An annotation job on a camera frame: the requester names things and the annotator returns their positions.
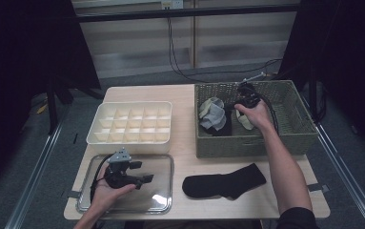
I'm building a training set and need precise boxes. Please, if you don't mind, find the person's left hand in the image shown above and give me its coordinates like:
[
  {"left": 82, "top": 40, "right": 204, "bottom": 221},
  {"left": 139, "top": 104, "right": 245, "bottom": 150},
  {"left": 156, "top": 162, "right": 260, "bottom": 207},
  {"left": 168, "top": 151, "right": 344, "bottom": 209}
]
[{"left": 91, "top": 173, "right": 137, "bottom": 214}]

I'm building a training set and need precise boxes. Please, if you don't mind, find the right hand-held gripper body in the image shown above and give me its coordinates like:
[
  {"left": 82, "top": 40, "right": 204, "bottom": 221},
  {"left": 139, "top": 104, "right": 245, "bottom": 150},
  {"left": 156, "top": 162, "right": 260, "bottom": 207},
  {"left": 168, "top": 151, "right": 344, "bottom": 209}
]
[{"left": 233, "top": 72, "right": 266, "bottom": 109}]

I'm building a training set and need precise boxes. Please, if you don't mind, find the right hand-held gripper black cable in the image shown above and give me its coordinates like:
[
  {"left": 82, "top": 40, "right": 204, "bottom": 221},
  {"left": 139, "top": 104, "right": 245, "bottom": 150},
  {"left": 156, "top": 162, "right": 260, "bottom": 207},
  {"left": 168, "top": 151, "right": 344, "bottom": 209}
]
[{"left": 259, "top": 94, "right": 280, "bottom": 135}]

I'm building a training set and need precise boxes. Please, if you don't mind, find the person's right hand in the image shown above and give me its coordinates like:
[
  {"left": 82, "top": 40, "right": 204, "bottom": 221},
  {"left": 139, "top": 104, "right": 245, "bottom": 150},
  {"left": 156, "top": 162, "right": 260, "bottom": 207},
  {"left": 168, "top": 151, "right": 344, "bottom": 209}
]
[{"left": 233, "top": 99, "right": 272, "bottom": 132}]

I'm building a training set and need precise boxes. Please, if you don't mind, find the black metal stand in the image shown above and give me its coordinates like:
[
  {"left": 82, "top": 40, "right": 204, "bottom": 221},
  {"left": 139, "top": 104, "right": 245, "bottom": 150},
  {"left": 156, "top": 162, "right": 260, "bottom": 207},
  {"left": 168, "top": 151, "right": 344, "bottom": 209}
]
[{"left": 45, "top": 74, "right": 106, "bottom": 135}]

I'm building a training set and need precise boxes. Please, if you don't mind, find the green woven basket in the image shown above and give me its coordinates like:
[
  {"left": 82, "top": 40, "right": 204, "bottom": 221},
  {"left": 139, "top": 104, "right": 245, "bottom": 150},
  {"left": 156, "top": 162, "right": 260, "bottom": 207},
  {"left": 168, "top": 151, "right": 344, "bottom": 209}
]
[{"left": 193, "top": 79, "right": 318, "bottom": 159}]

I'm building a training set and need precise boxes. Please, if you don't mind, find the black curtain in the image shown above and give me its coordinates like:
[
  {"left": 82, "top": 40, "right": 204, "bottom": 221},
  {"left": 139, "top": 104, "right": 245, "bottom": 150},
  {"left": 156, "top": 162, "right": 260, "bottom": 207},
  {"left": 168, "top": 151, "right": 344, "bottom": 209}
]
[
  {"left": 0, "top": 0, "right": 102, "bottom": 192},
  {"left": 278, "top": 0, "right": 365, "bottom": 160}
]

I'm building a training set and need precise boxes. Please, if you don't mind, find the left hand-held gripper black cable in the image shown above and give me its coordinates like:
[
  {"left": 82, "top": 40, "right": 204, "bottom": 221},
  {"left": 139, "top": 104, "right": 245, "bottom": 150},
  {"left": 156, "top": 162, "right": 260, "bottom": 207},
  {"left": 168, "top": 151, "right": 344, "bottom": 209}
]
[{"left": 89, "top": 154, "right": 114, "bottom": 203}]

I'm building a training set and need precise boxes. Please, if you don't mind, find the metal floor rail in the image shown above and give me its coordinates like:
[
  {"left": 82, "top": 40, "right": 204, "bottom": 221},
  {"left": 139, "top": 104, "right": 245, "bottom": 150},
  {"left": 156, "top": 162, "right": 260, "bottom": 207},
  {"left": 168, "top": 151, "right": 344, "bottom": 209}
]
[
  {"left": 4, "top": 118, "right": 65, "bottom": 229},
  {"left": 298, "top": 92, "right": 365, "bottom": 229}
]

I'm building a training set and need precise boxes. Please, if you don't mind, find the black horizontal bar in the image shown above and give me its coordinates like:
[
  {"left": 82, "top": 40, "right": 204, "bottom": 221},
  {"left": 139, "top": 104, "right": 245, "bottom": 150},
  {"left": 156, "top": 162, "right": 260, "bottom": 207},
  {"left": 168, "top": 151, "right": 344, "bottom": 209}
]
[{"left": 74, "top": 3, "right": 301, "bottom": 24}]

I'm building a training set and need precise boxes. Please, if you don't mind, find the person's black sleeve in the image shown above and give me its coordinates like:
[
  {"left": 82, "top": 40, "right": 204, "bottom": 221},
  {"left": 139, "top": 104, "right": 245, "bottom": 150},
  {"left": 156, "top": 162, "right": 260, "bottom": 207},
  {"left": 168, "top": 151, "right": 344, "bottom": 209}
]
[{"left": 276, "top": 206, "right": 321, "bottom": 229}]

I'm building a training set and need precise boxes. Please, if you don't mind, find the black wall cable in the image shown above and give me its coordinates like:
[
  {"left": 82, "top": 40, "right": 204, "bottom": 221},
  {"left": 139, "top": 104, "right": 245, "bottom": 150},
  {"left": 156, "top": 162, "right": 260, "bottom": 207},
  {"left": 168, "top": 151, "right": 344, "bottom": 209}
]
[{"left": 166, "top": 17, "right": 283, "bottom": 84}]

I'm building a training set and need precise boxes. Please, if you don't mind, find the cream divided organizer box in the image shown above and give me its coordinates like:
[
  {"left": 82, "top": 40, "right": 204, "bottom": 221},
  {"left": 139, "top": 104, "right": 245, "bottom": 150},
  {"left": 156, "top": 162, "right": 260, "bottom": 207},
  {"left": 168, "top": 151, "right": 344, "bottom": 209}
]
[{"left": 86, "top": 100, "right": 173, "bottom": 156}]

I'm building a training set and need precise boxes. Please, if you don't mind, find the white wall socket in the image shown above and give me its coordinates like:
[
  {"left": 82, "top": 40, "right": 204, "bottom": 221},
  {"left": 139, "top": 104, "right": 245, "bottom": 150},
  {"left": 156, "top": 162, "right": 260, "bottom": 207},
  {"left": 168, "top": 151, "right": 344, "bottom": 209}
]
[{"left": 160, "top": 0, "right": 184, "bottom": 10}]

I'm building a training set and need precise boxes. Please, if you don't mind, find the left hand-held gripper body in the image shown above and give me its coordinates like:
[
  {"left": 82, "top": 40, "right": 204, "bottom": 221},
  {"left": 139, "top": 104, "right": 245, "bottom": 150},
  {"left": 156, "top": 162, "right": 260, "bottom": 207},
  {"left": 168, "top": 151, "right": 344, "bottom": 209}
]
[{"left": 103, "top": 147, "right": 140, "bottom": 191}]

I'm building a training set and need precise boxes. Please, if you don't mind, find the black sock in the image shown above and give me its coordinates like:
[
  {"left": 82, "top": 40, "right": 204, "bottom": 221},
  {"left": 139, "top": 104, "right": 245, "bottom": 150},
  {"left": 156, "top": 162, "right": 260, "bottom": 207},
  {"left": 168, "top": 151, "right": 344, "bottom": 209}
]
[
  {"left": 213, "top": 103, "right": 240, "bottom": 137},
  {"left": 181, "top": 162, "right": 268, "bottom": 201}
]

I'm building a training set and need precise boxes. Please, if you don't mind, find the hand-held gripper black cable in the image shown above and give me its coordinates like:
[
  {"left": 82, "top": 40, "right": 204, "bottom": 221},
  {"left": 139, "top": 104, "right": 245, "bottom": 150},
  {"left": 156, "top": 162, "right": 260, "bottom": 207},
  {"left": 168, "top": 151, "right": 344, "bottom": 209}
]
[
  {"left": 89, "top": 154, "right": 114, "bottom": 203},
  {"left": 259, "top": 94, "right": 280, "bottom": 135}
]

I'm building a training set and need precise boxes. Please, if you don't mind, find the grey sock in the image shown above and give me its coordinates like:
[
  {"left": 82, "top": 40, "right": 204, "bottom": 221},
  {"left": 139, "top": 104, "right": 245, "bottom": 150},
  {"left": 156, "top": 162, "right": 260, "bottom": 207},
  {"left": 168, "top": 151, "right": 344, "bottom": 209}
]
[
  {"left": 200, "top": 118, "right": 217, "bottom": 131},
  {"left": 207, "top": 103, "right": 228, "bottom": 130}
]

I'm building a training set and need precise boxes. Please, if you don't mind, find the clear plastic lid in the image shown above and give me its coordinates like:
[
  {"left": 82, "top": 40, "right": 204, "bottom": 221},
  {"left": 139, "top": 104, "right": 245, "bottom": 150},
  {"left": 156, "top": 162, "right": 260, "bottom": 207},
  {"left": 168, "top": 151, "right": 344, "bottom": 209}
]
[{"left": 75, "top": 153, "right": 174, "bottom": 215}]

